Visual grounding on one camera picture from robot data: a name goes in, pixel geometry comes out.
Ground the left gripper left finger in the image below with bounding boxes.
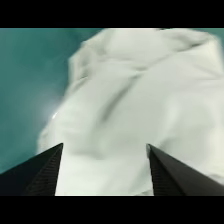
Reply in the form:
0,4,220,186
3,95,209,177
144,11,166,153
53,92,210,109
0,142,64,197

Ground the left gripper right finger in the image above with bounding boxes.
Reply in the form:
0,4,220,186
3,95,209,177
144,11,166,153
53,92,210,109
145,143,224,197

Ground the white shirt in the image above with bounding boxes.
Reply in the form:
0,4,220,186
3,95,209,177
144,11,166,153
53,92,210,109
35,27,224,197

